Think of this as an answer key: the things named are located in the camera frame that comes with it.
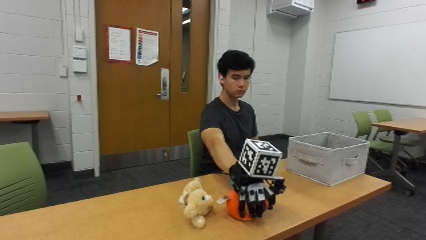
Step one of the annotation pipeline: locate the orange soft toy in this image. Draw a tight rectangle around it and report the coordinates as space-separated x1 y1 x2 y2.
216 189 271 222

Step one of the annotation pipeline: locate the white cube with black markers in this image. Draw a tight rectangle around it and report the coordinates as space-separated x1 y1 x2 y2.
237 138 284 179

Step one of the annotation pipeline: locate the white fabric storage bin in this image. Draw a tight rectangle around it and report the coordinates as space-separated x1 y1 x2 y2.
287 131 372 187

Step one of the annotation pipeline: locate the cream teddy bear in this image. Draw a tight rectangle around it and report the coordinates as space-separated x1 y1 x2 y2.
179 177 215 230

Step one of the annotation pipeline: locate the green chair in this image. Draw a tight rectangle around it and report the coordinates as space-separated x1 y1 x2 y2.
0 141 48 217
352 110 401 173
187 129 207 178
373 109 424 168

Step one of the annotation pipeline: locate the the person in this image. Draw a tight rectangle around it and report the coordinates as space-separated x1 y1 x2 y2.
197 49 260 176

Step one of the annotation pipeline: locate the metal door kick plate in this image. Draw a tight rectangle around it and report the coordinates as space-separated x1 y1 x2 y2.
99 144 192 172

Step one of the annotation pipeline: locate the wooden table with metal legs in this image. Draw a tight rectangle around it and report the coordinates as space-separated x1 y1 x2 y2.
372 118 426 197

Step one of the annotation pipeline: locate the wooden door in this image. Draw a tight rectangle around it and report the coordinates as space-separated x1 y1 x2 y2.
95 0 212 164

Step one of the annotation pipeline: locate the whiteboard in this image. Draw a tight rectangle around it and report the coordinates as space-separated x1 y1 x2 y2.
328 20 426 108

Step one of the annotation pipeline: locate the narrow door window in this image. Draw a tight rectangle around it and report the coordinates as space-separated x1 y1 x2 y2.
180 0 193 93

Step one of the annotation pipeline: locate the colourful paper notice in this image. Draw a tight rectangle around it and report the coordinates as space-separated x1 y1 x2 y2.
135 27 160 67

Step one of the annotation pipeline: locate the white paper notice red border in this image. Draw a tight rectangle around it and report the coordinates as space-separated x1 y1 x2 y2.
107 25 133 64

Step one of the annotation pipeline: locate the wooden side table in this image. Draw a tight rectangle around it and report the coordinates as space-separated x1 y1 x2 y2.
0 110 51 158

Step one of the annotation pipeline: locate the metal door handle plate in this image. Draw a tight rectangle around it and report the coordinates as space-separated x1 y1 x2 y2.
156 67 171 101

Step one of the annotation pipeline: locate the white wall-mounted unit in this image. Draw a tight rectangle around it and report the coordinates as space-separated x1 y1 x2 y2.
267 0 316 19

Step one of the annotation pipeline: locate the white wall switch box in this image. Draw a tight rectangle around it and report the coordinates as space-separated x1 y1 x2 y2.
72 45 88 60
72 59 90 74

